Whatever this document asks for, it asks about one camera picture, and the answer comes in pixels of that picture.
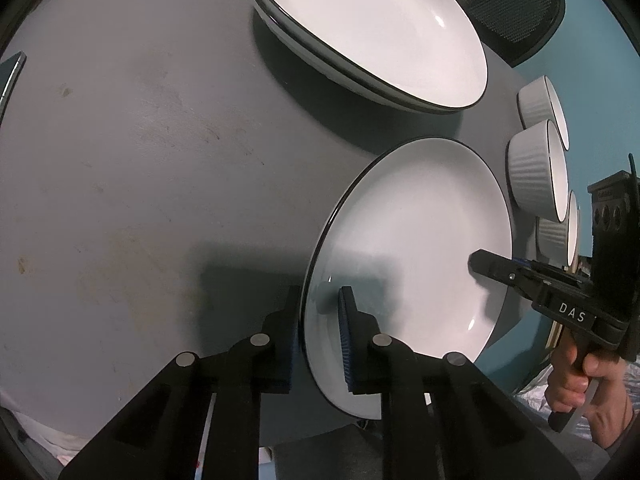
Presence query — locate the black mesh office chair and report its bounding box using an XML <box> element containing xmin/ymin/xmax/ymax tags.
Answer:
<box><xmin>440</xmin><ymin>0</ymin><xmax>566</xmax><ymax>68</ymax></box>

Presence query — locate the white ribbed bowl black rim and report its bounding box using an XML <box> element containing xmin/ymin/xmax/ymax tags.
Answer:
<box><xmin>517</xmin><ymin>75</ymin><xmax>571</xmax><ymax>152</ymax></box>
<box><xmin>536</xmin><ymin>190</ymin><xmax>581</xmax><ymax>270</ymax></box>
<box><xmin>507</xmin><ymin>119</ymin><xmax>568</xmax><ymax>223</ymax></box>

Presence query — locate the white plate black rim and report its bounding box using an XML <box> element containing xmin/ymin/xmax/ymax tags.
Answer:
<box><xmin>248</xmin><ymin>0</ymin><xmax>489</xmax><ymax>110</ymax></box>
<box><xmin>245</xmin><ymin>0</ymin><xmax>481</xmax><ymax>116</ymax></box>
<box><xmin>301</xmin><ymin>136</ymin><xmax>514</xmax><ymax>418</ymax></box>

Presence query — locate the silver edged tablet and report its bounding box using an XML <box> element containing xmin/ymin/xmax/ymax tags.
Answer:
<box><xmin>0</xmin><ymin>51</ymin><xmax>27</xmax><ymax>118</ymax></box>

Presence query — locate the person's right hand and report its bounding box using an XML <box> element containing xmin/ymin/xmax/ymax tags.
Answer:
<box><xmin>545</xmin><ymin>335</ymin><xmax>636</xmax><ymax>448</ymax></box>

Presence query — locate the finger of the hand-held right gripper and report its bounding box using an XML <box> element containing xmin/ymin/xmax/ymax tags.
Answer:
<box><xmin>512</xmin><ymin>258</ymin><xmax>592</xmax><ymax>287</ymax></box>
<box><xmin>469</xmin><ymin>249</ymin><xmax>551</xmax><ymax>306</ymax></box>

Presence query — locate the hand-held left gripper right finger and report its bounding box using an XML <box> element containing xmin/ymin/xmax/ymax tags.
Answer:
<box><xmin>337</xmin><ymin>285</ymin><xmax>583</xmax><ymax>480</ymax></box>

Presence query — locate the white cloth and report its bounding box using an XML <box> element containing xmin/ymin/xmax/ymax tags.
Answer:
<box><xmin>0</xmin><ymin>390</ymin><xmax>96</xmax><ymax>466</ymax></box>

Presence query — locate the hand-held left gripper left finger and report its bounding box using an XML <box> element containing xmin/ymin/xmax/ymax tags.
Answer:
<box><xmin>57</xmin><ymin>285</ymin><xmax>303</xmax><ymax>480</ymax></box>

